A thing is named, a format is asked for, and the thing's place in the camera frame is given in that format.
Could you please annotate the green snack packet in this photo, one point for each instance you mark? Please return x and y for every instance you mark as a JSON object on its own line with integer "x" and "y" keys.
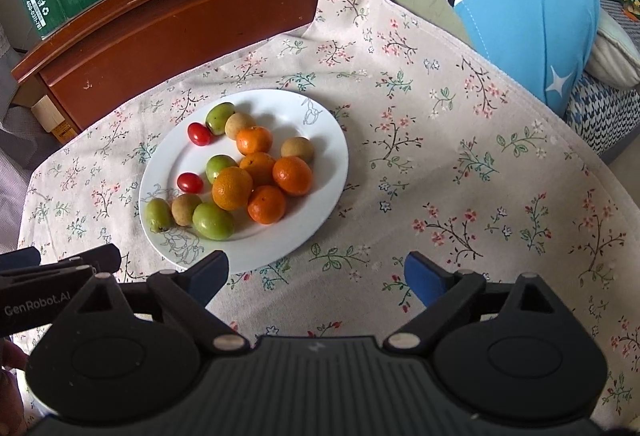
{"x": 631, "y": 1}

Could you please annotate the small green jujube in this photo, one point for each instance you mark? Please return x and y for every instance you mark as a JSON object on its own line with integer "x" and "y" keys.
{"x": 158, "y": 215}

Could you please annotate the brown longan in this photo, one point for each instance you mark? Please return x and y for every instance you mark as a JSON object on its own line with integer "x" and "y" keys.
{"x": 297, "y": 149}
{"x": 240, "y": 124}
{"x": 186, "y": 210}

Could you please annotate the brown wooden cabinet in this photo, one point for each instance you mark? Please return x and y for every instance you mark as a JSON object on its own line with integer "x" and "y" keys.
{"x": 175, "y": 25}

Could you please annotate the floral tablecloth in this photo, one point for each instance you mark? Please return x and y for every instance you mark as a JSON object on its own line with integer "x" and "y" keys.
{"x": 450, "y": 165}

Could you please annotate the blue white patterned cushion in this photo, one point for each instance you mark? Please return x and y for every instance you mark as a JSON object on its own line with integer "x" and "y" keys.
{"x": 600, "y": 115}

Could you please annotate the small brown cardboard box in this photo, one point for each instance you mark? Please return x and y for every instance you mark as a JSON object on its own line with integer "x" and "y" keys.
{"x": 47, "y": 110}

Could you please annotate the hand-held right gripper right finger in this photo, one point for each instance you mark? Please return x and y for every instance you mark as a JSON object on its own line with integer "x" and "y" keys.
{"x": 425, "y": 280}

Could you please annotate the white pillow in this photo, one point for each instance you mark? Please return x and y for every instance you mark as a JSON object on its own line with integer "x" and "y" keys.
{"x": 617, "y": 50}

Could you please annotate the blue sailboat print cushion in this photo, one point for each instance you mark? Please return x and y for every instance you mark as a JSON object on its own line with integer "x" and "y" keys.
{"x": 540, "y": 15}

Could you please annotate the small orange tangerine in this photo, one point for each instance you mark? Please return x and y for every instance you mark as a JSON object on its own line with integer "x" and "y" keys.
{"x": 254, "y": 140}

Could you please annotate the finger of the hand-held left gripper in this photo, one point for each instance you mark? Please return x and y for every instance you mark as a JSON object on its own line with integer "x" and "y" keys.
{"x": 95, "y": 257}
{"x": 20, "y": 260}

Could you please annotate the large green jujube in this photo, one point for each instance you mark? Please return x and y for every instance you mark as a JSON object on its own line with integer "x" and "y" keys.
{"x": 213, "y": 220}

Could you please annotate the person's left hand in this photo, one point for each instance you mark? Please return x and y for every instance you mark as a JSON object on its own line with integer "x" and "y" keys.
{"x": 9, "y": 366}

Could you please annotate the large pale orange tangerine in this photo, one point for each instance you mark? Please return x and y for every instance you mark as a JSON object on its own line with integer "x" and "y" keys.
{"x": 232, "y": 188}

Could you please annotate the white plate with flower drawing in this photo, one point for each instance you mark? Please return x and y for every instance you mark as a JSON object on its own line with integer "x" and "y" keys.
{"x": 310, "y": 216}

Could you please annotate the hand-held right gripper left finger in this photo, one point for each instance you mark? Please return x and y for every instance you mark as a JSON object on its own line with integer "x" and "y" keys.
{"x": 212, "y": 273}

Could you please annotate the green jujube with reddish patch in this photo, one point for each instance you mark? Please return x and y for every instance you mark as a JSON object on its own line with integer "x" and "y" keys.
{"x": 220, "y": 117}

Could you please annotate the red cherry tomato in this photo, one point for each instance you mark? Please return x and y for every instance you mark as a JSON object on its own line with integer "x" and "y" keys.
{"x": 190, "y": 182}
{"x": 198, "y": 133}

